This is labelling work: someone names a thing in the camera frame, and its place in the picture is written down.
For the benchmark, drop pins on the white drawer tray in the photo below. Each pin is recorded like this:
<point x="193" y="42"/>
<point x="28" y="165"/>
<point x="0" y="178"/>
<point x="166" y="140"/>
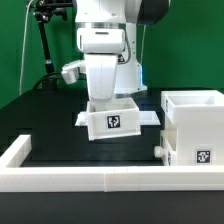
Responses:
<point x="167" y="148"/>
<point x="114" y="119"/>

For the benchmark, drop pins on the black camera stand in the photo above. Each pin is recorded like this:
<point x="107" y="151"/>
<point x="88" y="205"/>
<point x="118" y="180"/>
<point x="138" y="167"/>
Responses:
<point x="55" y="21"/>

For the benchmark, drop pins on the white base tag plate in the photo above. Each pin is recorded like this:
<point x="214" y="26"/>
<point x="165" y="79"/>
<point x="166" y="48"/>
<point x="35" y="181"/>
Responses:
<point x="146" y="118"/>

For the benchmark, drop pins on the white drawer cabinet box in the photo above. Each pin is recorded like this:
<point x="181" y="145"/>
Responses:
<point x="197" y="117"/>

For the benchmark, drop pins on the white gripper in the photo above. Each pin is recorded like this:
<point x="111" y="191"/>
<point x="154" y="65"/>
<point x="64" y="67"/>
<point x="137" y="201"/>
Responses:
<point x="101" y="75"/>

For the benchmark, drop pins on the white U-shaped border frame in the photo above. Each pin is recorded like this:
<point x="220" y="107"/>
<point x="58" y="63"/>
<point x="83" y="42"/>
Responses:
<point x="15" y="178"/>

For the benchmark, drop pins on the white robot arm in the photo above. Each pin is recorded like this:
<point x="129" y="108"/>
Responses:
<point x="106" y="36"/>

